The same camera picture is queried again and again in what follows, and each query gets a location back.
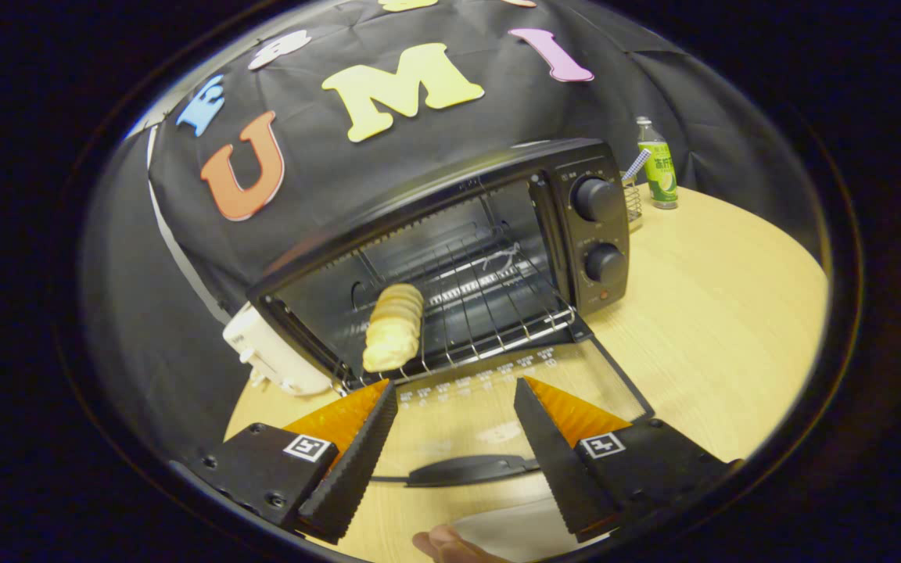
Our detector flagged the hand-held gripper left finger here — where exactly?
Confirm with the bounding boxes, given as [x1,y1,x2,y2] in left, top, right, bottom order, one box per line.
[173,381,398,546]

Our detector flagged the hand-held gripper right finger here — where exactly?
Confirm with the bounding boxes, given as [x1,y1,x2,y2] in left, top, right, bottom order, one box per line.
[513,377,741,544]

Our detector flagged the yellow bread roll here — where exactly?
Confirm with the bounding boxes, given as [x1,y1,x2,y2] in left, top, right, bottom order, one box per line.
[362,283,425,373]

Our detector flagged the black toaster oven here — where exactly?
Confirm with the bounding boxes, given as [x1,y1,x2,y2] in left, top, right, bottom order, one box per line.
[246,138,655,489]

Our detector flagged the white pop-up toaster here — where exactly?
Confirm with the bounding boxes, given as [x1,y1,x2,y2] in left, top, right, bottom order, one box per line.
[222,301,334,396]

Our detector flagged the white rectangular plate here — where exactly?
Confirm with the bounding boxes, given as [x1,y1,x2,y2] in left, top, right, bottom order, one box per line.
[450,500,576,563]

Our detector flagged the striped straw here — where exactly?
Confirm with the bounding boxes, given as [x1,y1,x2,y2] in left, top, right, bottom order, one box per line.
[623,149,652,185]

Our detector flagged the green label drink bottle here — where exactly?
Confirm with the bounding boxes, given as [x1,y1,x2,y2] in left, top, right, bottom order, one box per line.
[636,117,679,210]

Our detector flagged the wire mesh utensil holder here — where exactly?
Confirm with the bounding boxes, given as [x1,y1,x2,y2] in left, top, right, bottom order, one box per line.
[621,172,644,233]

